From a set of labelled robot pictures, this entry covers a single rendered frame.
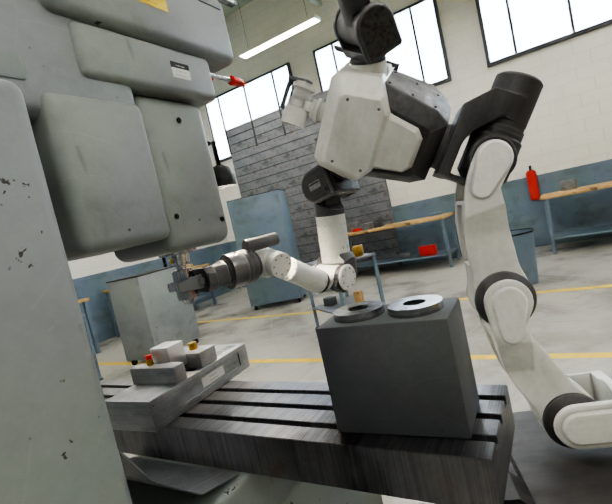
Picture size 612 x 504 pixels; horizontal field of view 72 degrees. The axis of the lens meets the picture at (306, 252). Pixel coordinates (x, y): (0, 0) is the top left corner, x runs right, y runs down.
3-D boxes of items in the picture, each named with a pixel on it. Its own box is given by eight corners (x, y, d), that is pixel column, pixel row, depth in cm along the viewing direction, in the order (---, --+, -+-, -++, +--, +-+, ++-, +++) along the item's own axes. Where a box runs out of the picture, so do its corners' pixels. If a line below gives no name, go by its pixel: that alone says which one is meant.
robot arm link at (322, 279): (280, 283, 120) (324, 300, 133) (305, 285, 113) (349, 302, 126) (289, 248, 123) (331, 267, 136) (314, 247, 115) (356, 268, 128)
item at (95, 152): (102, 254, 94) (72, 139, 92) (176, 236, 82) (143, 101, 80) (9, 273, 78) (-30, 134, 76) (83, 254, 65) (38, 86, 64)
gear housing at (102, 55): (152, 132, 111) (142, 94, 111) (219, 100, 99) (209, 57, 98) (14, 121, 83) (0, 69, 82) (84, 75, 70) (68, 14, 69)
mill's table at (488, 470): (110, 401, 142) (104, 378, 142) (515, 425, 77) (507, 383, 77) (39, 439, 122) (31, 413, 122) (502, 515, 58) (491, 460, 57)
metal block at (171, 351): (170, 363, 109) (165, 341, 108) (187, 363, 106) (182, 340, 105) (155, 372, 104) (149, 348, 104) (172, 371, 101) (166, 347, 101)
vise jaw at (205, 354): (176, 361, 116) (173, 347, 116) (218, 359, 109) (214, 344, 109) (160, 370, 111) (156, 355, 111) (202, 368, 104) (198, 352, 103)
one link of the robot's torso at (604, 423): (613, 408, 118) (605, 363, 117) (657, 449, 99) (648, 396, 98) (534, 417, 123) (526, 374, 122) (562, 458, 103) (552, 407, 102)
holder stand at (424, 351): (361, 399, 83) (340, 301, 82) (480, 401, 73) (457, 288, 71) (337, 432, 73) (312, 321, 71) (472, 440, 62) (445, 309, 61)
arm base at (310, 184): (348, 208, 135) (328, 181, 138) (371, 180, 126) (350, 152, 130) (316, 214, 124) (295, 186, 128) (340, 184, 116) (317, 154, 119)
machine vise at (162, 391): (210, 367, 127) (202, 332, 126) (250, 366, 120) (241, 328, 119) (110, 430, 96) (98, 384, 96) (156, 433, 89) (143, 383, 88)
